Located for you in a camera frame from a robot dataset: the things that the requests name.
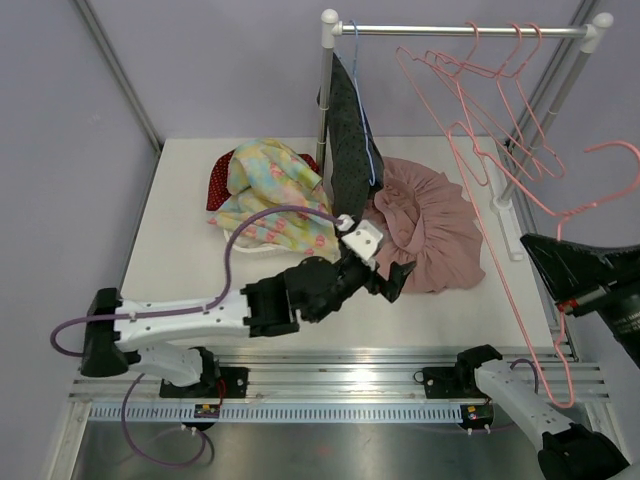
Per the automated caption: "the pink pleated skirt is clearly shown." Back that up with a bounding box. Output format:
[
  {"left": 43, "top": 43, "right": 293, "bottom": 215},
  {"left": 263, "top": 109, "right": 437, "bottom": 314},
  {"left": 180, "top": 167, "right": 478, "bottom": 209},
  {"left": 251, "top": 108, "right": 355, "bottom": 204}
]
[{"left": 365, "top": 157, "right": 485, "bottom": 293}]

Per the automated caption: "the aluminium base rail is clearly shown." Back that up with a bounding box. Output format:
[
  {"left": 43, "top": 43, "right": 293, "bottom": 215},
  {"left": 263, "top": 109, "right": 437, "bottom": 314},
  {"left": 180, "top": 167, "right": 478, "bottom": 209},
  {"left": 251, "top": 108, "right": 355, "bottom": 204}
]
[{"left": 68, "top": 347, "right": 610, "bottom": 404}]

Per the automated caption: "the white perforated plastic basket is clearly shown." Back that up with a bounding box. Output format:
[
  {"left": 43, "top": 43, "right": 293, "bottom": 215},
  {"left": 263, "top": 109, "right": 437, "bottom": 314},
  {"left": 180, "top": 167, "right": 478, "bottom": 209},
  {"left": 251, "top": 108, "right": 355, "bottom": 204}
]
[{"left": 232, "top": 235, "right": 290, "bottom": 259}]

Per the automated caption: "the white metal clothes rack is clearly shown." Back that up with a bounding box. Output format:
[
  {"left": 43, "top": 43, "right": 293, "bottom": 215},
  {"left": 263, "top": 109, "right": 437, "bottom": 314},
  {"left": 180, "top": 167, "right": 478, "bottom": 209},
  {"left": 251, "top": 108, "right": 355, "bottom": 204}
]
[{"left": 314, "top": 8, "right": 615, "bottom": 261}]

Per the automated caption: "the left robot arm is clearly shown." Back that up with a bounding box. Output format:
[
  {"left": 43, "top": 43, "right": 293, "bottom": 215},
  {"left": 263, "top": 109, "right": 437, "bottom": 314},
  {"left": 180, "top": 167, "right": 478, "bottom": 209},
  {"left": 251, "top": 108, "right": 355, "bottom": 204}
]
[{"left": 80, "top": 254, "right": 415, "bottom": 398}]

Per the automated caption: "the blue wire hanger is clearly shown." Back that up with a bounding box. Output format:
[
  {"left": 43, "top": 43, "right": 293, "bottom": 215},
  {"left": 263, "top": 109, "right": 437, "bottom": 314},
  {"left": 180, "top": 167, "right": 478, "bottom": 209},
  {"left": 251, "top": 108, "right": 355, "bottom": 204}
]
[{"left": 328, "top": 37, "right": 384, "bottom": 195}]

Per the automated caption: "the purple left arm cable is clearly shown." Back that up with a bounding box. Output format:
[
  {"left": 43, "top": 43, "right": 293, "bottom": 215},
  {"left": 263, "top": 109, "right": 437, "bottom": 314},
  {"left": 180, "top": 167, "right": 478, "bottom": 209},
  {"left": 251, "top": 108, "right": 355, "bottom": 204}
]
[{"left": 49, "top": 204, "right": 351, "bottom": 466}]

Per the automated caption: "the pink hanger of white skirt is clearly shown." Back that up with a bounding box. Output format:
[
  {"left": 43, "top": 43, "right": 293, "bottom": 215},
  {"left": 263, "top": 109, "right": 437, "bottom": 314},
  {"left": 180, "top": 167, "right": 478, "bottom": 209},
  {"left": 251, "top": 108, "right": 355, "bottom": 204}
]
[{"left": 501, "top": 23, "right": 566, "bottom": 182}]

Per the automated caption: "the red polka dot skirt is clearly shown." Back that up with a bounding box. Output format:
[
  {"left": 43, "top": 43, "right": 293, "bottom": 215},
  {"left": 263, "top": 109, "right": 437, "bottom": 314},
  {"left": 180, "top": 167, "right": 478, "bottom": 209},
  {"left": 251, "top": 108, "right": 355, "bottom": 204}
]
[{"left": 207, "top": 142, "right": 329, "bottom": 212}]

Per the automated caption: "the aluminium corner frame right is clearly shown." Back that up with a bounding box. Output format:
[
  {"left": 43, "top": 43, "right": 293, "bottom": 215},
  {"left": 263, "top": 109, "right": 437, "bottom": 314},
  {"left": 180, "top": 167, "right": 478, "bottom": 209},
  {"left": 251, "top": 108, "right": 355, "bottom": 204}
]
[{"left": 499, "top": 0, "right": 601, "bottom": 361}]

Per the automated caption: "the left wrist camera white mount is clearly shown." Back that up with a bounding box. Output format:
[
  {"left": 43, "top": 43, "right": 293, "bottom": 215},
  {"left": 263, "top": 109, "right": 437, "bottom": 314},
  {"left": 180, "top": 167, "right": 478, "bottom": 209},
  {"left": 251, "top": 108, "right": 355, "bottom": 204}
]
[{"left": 337, "top": 214, "right": 385, "bottom": 271}]

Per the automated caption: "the dark grey dotted skirt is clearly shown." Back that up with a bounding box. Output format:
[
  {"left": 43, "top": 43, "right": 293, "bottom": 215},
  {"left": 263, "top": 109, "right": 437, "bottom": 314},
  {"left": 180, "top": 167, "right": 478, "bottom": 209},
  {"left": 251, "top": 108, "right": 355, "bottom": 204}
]
[{"left": 327, "top": 55, "right": 384, "bottom": 219}]

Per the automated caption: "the aluminium corner frame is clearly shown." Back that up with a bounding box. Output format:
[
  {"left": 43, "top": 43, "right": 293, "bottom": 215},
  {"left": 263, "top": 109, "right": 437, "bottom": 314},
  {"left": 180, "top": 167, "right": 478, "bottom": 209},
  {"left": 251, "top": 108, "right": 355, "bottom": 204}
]
[
  {"left": 499, "top": 0, "right": 601, "bottom": 361},
  {"left": 70, "top": 0, "right": 164, "bottom": 156}
]

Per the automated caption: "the aluminium corner frame left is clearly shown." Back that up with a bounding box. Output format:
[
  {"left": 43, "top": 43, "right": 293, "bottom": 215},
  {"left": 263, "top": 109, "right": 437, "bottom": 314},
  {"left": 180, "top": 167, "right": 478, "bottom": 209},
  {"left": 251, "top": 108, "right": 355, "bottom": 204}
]
[{"left": 70, "top": 0, "right": 164, "bottom": 156}]

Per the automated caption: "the pink hanger of red skirt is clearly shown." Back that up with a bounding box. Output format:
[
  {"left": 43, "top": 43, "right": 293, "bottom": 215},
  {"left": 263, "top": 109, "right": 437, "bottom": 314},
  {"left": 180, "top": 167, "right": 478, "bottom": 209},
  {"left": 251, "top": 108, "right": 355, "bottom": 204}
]
[{"left": 424, "top": 21, "right": 551, "bottom": 181}]

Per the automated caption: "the pink hanger of tie-dye skirt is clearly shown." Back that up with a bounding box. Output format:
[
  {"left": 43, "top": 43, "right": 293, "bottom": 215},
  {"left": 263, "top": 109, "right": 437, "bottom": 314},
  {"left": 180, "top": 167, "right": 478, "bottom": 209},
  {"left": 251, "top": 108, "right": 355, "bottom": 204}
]
[{"left": 395, "top": 35, "right": 490, "bottom": 187}]

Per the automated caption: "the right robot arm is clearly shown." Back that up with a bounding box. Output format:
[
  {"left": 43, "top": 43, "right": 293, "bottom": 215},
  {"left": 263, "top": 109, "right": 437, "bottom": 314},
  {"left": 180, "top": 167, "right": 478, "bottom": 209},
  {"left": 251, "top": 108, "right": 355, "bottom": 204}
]
[{"left": 453, "top": 234, "right": 639, "bottom": 479}]

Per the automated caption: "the yellow blue tie-dye skirt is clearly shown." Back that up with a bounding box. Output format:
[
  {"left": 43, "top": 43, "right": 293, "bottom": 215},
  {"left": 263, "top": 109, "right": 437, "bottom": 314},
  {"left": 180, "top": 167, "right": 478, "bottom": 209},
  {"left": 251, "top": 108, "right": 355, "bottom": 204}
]
[{"left": 206, "top": 138, "right": 339, "bottom": 260}]

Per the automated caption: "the white slotted cable duct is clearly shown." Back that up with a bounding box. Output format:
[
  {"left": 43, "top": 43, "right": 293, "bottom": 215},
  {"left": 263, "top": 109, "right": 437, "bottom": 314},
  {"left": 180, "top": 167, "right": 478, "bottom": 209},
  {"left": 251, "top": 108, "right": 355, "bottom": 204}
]
[{"left": 89, "top": 402, "right": 462, "bottom": 424}]

